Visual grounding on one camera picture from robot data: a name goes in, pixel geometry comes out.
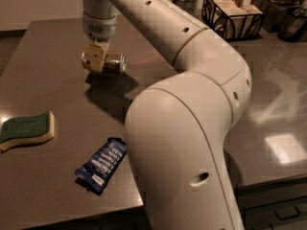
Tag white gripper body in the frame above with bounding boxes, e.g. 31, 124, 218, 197
83, 12, 117, 49

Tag black drawer handle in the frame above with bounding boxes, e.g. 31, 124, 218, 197
274, 206, 301, 221

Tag brown napkins in basket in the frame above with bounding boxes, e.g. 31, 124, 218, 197
206, 0, 264, 40

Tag dark box with jar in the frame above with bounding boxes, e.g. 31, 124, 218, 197
251, 0, 307, 42

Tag orange soda can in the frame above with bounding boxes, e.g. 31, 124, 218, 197
82, 51, 126, 74

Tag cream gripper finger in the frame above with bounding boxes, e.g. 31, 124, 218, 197
87, 44, 106, 73

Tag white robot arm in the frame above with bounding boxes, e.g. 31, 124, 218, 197
83, 0, 252, 230

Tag green and yellow sponge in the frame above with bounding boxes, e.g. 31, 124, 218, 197
0, 111, 55, 152

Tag metal cup holder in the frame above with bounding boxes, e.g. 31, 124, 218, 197
172, 0, 198, 16

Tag black wire napkin basket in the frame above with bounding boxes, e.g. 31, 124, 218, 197
201, 0, 266, 42

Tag blue snack bar wrapper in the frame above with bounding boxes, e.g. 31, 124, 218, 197
75, 137, 127, 193

